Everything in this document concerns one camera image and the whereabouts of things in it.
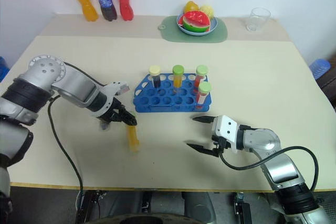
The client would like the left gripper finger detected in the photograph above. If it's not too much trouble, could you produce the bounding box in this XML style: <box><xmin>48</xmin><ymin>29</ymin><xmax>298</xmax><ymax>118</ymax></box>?
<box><xmin>120</xmin><ymin>105</ymin><xmax>138</xmax><ymax>124</ymax></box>
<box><xmin>115</xmin><ymin>118</ymin><xmax>138</xmax><ymax>126</ymax></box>

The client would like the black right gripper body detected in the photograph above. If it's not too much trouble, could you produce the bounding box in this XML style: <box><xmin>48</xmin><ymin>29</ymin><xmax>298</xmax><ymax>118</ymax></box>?
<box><xmin>211</xmin><ymin>134</ymin><xmax>233</xmax><ymax>155</ymax></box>

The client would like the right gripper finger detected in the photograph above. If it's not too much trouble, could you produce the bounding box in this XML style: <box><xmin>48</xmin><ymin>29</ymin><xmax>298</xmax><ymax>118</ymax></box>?
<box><xmin>185</xmin><ymin>142</ymin><xmax>221</xmax><ymax>158</ymax></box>
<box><xmin>192</xmin><ymin>115</ymin><xmax>216</xmax><ymax>125</ymax></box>

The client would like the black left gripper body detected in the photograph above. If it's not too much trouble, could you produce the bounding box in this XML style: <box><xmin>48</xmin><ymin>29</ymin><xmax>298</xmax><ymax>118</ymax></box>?
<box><xmin>101</xmin><ymin>102</ymin><xmax>126</xmax><ymax>125</ymax></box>

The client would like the orange liquid test tube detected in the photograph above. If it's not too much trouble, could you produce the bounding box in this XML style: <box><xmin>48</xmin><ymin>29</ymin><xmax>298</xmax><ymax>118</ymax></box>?
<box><xmin>172</xmin><ymin>65</ymin><xmax>185</xmax><ymax>89</ymax></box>
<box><xmin>125</xmin><ymin>112</ymin><xmax>141</xmax><ymax>154</ymax></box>

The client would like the red liquid test tube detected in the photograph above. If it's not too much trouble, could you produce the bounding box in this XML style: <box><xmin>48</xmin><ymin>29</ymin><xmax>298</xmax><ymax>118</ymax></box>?
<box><xmin>193</xmin><ymin>65</ymin><xmax>209</xmax><ymax>95</ymax></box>
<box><xmin>195</xmin><ymin>81</ymin><xmax>213</xmax><ymax>111</ymax></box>

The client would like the blue test tube rack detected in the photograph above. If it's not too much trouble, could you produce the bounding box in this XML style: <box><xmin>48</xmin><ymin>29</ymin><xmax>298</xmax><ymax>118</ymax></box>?
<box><xmin>132</xmin><ymin>73</ymin><xmax>212</xmax><ymax>113</ymax></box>

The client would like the dark liquid tube, pale cap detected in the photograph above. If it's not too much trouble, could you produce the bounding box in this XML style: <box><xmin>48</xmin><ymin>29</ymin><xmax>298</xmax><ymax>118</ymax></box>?
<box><xmin>148</xmin><ymin>65</ymin><xmax>162</xmax><ymax>89</ymax></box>

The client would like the light blue plate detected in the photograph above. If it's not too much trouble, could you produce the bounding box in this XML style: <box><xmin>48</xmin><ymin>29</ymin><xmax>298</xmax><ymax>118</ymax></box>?
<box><xmin>176</xmin><ymin>14</ymin><xmax>218</xmax><ymax>37</ymax></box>

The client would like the green cutting mat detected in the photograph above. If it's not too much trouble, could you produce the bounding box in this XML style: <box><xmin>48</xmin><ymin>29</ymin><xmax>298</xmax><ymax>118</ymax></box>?
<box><xmin>157</xmin><ymin>15</ymin><xmax>228</xmax><ymax>44</ymax></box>

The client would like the toy watermelon slice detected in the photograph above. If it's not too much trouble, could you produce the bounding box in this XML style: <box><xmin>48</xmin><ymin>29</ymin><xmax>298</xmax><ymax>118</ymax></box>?
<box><xmin>182</xmin><ymin>10</ymin><xmax>212</xmax><ymax>33</ymax></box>

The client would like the yellow toy fruit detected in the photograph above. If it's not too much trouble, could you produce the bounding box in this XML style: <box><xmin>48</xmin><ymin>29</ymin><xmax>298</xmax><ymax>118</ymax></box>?
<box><xmin>198</xmin><ymin>4</ymin><xmax>216</xmax><ymax>20</ymax></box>

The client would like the clear glass cup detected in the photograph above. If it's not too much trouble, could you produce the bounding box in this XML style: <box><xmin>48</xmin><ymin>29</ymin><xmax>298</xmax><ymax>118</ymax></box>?
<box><xmin>246</xmin><ymin>7</ymin><xmax>271</xmax><ymax>33</ymax></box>

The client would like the orange toy fruit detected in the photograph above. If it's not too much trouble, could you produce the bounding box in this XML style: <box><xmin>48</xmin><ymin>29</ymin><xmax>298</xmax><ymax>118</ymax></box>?
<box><xmin>183</xmin><ymin>1</ymin><xmax>200</xmax><ymax>15</ymax></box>

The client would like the blue plastic object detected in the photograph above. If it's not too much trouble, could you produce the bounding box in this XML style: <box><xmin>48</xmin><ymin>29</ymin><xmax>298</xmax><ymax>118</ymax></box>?
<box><xmin>0</xmin><ymin>56</ymin><xmax>11</xmax><ymax>83</ymax></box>

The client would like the brown seat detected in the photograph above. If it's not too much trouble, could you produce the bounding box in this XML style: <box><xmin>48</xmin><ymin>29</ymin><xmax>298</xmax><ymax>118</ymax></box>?
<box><xmin>320</xmin><ymin>52</ymin><xmax>336</xmax><ymax>112</ymax></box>

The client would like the blue plastic stool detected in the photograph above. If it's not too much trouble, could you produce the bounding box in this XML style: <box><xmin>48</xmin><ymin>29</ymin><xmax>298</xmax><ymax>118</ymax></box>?
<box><xmin>309</xmin><ymin>58</ymin><xmax>332</xmax><ymax>81</ymax></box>

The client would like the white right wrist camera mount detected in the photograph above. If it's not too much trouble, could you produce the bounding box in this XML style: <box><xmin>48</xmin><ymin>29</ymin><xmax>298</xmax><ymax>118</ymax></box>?
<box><xmin>211</xmin><ymin>115</ymin><xmax>241</xmax><ymax>154</ymax></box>

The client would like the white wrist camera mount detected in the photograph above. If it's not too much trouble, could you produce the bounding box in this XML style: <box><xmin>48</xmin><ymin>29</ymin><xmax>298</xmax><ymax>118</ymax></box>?
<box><xmin>211</xmin><ymin>115</ymin><xmax>241</xmax><ymax>154</ymax></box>
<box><xmin>92</xmin><ymin>81</ymin><xmax>131</xmax><ymax>118</ymax></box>

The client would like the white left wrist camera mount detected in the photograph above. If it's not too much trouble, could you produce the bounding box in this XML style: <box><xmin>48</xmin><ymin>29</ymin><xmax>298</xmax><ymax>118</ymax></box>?
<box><xmin>92</xmin><ymin>81</ymin><xmax>131</xmax><ymax>118</ymax></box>

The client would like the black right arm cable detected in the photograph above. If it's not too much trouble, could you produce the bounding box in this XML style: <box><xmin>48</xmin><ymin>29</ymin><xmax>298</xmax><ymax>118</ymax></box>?
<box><xmin>218</xmin><ymin>145</ymin><xmax>320</xmax><ymax>192</ymax></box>

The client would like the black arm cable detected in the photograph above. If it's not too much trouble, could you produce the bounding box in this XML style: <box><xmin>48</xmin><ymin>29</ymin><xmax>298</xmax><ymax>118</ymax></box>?
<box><xmin>218</xmin><ymin>145</ymin><xmax>320</xmax><ymax>192</ymax></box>
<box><xmin>47</xmin><ymin>61</ymin><xmax>107</xmax><ymax>196</ymax></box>

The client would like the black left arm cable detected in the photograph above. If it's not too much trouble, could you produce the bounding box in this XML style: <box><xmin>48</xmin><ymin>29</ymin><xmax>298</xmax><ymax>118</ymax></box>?
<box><xmin>47</xmin><ymin>61</ymin><xmax>107</xmax><ymax>196</ymax></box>

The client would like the black table frame bracket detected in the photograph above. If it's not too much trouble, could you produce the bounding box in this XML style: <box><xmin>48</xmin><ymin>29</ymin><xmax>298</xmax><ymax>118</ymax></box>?
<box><xmin>75</xmin><ymin>189</ymin><xmax>107</xmax><ymax>224</ymax></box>
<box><xmin>233</xmin><ymin>191</ymin><xmax>253</xmax><ymax>224</ymax></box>

